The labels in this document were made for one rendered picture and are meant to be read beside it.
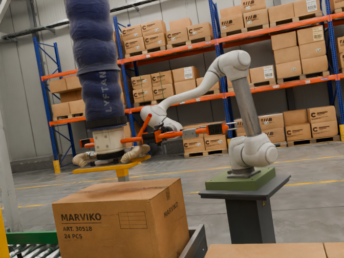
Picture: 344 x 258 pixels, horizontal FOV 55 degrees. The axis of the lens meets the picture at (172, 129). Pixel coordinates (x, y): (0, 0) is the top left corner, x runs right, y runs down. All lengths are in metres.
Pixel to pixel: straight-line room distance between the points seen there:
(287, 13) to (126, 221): 7.84
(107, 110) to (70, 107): 8.66
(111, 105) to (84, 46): 0.33
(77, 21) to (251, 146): 1.25
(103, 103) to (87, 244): 0.74
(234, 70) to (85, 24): 0.91
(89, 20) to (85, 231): 1.09
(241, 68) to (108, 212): 1.13
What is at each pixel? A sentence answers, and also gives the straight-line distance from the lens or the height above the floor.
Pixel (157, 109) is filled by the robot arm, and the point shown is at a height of 1.36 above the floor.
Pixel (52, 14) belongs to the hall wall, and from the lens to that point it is 12.61.
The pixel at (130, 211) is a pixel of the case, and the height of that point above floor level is 0.89.
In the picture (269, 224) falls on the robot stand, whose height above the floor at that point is 0.44.
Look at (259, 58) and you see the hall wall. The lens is 10.09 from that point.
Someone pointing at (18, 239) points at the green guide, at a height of 0.60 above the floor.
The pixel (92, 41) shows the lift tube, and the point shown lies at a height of 1.75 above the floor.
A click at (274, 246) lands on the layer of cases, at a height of 0.54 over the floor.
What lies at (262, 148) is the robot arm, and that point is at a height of 1.02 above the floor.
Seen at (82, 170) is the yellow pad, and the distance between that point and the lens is 1.80.
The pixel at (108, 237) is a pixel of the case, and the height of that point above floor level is 0.76.
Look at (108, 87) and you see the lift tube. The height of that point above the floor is 1.51.
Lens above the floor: 1.33
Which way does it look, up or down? 3 degrees down
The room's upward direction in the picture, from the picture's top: 9 degrees counter-clockwise
